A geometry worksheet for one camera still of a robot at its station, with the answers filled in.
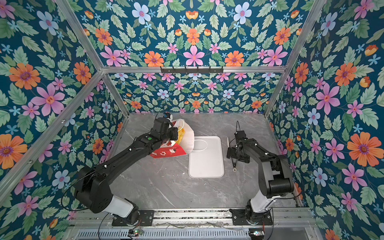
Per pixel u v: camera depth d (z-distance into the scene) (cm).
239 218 73
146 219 73
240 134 78
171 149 84
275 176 46
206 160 93
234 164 91
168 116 75
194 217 75
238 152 80
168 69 91
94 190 42
